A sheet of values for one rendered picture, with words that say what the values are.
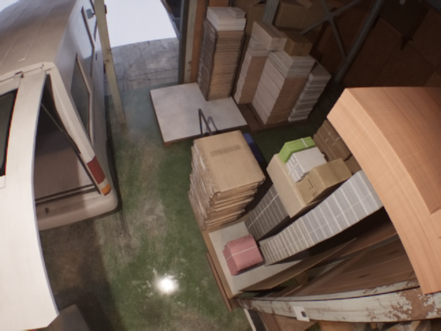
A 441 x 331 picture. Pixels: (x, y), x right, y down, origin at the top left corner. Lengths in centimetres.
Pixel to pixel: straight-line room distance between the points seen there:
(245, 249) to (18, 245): 178
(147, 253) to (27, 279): 183
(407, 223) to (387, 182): 9
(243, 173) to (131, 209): 152
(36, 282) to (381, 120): 107
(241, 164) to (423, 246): 144
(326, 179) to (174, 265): 178
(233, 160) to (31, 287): 149
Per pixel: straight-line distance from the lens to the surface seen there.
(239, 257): 212
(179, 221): 263
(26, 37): 205
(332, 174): 145
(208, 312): 253
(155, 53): 490
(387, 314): 72
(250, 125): 339
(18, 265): 95
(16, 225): 96
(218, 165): 167
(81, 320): 256
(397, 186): 47
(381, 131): 47
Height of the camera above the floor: 251
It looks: 57 degrees down
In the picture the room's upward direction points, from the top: 16 degrees clockwise
